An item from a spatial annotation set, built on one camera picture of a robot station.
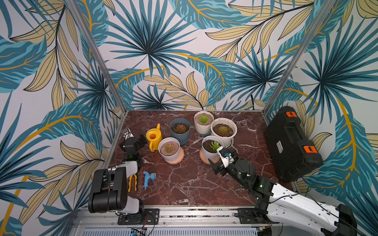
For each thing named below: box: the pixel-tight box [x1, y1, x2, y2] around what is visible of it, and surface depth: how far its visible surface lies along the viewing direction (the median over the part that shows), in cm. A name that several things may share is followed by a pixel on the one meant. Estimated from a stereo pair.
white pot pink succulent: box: [157, 136, 185, 165], surface depth 90 cm
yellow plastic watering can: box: [145, 123, 163, 153], surface depth 92 cm
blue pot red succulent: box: [169, 118, 191, 146], surface depth 99 cm
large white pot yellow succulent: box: [210, 117, 238, 148], surface depth 97 cm
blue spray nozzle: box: [143, 171, 157, 191], surface depth 85 cm
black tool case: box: [264, 105, 324, 183], surface depth 78 cm
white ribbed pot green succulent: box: [193, 110, 215, 135], surface depth 102 cm
